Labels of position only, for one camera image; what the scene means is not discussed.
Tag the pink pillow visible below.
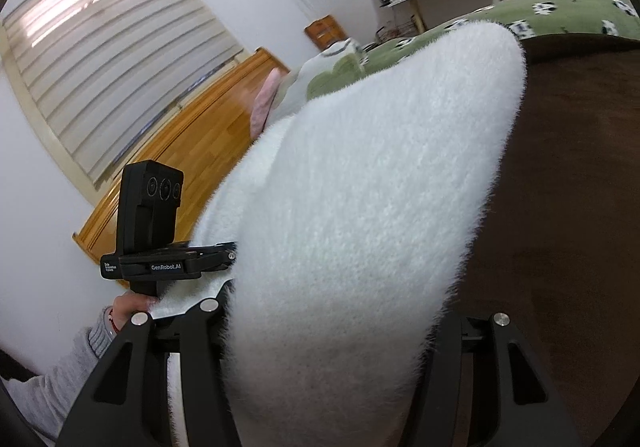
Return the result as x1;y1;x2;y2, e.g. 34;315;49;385
249;67;284;138

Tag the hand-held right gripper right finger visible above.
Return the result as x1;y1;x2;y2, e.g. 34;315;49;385
399;311;582;447

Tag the wooden headboard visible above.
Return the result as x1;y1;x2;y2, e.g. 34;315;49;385
72;47;292;279

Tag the small wooden cabinet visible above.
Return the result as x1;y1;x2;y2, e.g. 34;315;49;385
304;15;347;50

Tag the white fluffy sweater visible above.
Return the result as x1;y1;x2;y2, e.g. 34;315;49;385
150;19;529;447

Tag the brown blanket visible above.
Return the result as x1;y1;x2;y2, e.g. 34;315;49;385
430;33;640;447

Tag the green and white pillow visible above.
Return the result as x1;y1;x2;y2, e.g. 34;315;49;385
272;39;372;122

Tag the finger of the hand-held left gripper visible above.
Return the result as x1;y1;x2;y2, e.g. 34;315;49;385
197;240;239;278

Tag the wire basket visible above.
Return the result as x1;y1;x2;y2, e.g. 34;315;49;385
375;16;419;44

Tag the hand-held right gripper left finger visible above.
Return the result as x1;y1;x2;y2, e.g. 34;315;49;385
60;296;242;447

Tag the person's left hand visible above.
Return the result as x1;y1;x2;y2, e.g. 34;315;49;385
110;293;164;334

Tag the green printed blanket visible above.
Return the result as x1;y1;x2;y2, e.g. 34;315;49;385
350;0;640;95

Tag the white window blind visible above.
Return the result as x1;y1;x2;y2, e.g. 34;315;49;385
0;0;247;194

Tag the person's left forearm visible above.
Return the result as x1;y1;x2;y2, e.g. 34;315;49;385
9;307;122;434

